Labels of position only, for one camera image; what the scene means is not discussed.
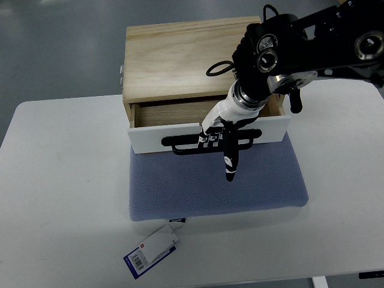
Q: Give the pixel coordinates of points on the blue grey cushion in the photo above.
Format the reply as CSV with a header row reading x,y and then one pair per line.
x,y
167,186

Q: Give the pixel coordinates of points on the wooden drawer cabinet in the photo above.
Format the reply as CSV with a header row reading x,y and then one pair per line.
x,y
165,66

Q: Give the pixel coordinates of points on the white blue product tag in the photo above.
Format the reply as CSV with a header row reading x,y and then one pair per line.
x,y
151,251

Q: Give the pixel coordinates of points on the black object at table edge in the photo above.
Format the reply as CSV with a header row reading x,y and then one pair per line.
x,y
371,275

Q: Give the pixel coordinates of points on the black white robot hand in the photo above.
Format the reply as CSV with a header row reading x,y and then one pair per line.
x,y
234,112

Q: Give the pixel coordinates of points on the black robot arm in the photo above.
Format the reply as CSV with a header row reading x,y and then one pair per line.
x,y
278,55

